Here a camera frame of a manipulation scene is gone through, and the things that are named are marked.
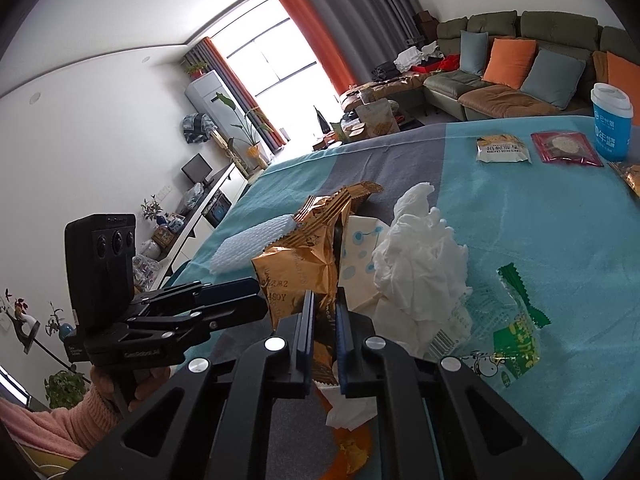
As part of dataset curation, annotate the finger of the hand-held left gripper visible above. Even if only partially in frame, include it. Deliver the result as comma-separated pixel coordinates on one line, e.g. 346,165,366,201
131,277,261,313
120,294,268,347

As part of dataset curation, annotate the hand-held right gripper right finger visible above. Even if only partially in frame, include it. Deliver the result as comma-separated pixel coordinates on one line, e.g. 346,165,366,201
335,287,583,480

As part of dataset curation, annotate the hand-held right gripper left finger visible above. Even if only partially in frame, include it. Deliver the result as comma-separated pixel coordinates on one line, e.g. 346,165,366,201
65,290,316,480

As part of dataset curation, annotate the white foam fruit net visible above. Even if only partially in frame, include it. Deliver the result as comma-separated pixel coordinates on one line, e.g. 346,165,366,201
209,214,296,277

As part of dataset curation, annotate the gold foil snack wrapper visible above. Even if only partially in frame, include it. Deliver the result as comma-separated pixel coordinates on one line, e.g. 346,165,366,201
251,240,342,386

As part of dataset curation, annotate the person's left hand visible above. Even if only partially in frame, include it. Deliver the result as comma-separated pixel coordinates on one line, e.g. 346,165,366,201
90,366,172,415

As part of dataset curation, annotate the clear plastic wrapped item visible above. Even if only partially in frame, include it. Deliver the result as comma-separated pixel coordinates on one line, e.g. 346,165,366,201
131,255,162,288

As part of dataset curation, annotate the white TV cabinet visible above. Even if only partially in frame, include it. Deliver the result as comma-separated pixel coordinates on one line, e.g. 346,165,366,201
155,162,251,283

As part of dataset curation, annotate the black built-in appliance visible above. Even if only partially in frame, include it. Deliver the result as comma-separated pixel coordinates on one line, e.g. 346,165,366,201
202,195,232,229

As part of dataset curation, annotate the white blue-dotted tissue pack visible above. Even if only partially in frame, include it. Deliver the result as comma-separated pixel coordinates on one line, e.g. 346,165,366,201
337,215,391,317

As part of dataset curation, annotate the twig plant in vase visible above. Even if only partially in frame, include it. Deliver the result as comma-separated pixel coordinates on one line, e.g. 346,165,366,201
141,197,166,222

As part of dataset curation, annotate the crumpled white tissue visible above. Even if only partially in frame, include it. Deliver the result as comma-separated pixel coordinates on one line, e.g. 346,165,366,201
372,182,473,358

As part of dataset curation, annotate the small green potted plant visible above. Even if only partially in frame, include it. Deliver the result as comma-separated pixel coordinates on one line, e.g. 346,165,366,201
44,370,92,409

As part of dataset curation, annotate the orange snack wrapper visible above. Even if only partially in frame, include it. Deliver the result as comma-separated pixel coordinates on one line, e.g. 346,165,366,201
324,422,374,477

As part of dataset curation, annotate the gold striped-edge wrapper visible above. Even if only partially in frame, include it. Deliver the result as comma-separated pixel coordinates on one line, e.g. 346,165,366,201
292,181,384,247

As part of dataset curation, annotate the black monitor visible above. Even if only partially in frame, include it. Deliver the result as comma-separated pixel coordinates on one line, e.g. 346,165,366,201
181,154,214,186

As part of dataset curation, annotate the large-leaf potted plant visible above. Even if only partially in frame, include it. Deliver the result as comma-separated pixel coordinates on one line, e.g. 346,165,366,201
215,91,272,168

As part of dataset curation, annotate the covered standing fan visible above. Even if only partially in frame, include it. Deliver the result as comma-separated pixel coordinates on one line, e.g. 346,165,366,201
182,112,217,145

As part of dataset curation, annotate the clear green snack wrapper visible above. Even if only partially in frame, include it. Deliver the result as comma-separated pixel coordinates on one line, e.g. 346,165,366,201
430,262,552,389

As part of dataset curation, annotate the white standing air conditioner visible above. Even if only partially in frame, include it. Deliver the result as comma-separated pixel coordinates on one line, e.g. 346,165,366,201
185,72,261,153

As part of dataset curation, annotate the black coffee table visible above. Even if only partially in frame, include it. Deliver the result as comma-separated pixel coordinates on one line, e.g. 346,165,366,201
312,105,423,152

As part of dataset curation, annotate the narrow grey and orange curtain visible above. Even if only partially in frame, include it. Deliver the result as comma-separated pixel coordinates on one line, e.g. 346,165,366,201
185,37,282,152

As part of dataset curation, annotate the teal and grey tablecloth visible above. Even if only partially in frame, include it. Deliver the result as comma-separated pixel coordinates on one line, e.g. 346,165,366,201
150,115,640,480

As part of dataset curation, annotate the white snack packet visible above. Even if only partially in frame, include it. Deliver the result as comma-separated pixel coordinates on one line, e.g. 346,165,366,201
475,133,532,164

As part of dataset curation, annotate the pile of white clothes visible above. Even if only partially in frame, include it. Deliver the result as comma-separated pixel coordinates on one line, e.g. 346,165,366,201
394,42,446,73

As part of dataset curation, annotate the red snack packet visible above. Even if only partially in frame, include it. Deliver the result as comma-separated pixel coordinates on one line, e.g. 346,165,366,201
530,131,605,167

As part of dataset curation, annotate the wide grey curtain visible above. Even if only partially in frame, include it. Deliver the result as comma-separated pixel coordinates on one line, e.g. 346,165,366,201
295,0,441,88

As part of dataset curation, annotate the blue-grey cushion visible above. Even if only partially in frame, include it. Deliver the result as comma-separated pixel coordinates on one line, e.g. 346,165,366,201
459,30,490,77
520,49,587,111

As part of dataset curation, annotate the orange cushion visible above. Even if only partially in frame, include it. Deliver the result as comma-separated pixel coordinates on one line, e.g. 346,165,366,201
482,37,538,90
605,51,640,126

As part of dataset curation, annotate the yellow snack packet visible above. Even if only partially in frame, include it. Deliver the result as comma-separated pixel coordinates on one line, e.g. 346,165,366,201
607,160,640,199

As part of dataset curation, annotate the blue cup with white lid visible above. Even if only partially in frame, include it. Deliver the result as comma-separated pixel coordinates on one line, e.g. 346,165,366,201
591,82,635,163

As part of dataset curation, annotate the green sofa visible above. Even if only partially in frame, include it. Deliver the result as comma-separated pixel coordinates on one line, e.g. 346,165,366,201
422,10,640,123

